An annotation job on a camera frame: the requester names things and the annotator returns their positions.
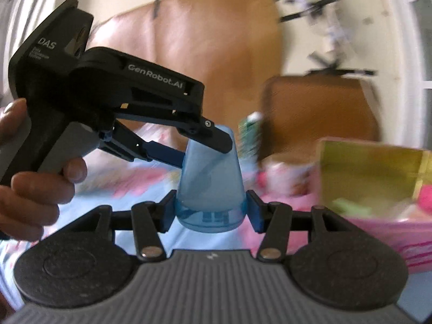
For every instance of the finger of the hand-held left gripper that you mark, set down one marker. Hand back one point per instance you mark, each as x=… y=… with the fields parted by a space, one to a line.
x=148 y=150
x=209 y=135

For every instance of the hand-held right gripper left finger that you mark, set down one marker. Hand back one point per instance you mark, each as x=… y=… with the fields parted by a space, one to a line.
x=168 y=209

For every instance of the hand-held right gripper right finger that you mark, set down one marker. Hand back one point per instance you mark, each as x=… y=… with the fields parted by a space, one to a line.
x=253 y=212

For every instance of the blue plastic cup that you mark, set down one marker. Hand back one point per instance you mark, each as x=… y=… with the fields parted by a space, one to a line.
x=209 y=189

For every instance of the pink biscuit tin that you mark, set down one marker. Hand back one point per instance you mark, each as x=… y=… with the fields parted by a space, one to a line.
x=368 y=168

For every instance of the person's left hand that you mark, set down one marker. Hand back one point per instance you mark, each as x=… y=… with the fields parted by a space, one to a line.
x=37 y=195

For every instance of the cartoon pig printed bedsheet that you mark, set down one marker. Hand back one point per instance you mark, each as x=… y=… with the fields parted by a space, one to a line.
x=141 y=182

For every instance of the green drink carton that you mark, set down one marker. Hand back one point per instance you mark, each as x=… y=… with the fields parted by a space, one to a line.
x=250 y=135

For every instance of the round food can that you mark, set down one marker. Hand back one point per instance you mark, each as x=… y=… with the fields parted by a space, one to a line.
x=290 y=177

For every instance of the wood-pattern sheet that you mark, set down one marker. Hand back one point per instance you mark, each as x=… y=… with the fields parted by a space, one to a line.
x=202 y=47

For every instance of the black tape strips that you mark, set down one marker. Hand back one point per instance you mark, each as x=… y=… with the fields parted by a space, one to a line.
x=324 y=6

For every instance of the white window frame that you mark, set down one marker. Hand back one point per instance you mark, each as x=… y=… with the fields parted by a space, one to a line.
x=405 y=40

